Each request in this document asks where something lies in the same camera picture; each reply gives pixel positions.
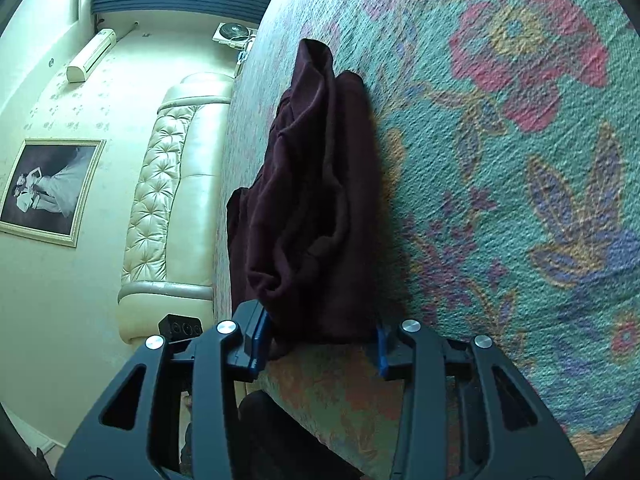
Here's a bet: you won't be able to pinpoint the white wall fan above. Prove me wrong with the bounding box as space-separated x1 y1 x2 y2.
212 21 257 46

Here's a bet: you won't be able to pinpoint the floral woven blanket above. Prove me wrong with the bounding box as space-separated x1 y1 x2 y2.
210 0 640 480

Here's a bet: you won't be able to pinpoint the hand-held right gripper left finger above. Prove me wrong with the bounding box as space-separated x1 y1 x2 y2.
54 301 274 480

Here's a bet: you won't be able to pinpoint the cream tufted leather headboard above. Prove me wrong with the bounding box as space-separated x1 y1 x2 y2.
116 72 236 346

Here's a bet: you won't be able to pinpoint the white wall air conditioner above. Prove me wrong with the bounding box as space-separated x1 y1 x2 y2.
66 29 117 84

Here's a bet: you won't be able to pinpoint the person's dark clothing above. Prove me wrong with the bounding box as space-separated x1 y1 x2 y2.
237 390 361 480

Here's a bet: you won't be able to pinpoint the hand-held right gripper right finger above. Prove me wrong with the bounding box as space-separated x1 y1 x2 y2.
375 318 587 480

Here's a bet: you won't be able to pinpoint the dark maroon pants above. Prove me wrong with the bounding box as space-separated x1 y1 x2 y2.
226 37 381 361

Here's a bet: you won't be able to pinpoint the gold framed wall picture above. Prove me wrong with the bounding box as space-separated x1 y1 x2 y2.
0 137 107 248

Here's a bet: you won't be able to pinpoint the dark blue curtain valance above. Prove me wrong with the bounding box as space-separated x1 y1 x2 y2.
91 0 278 28

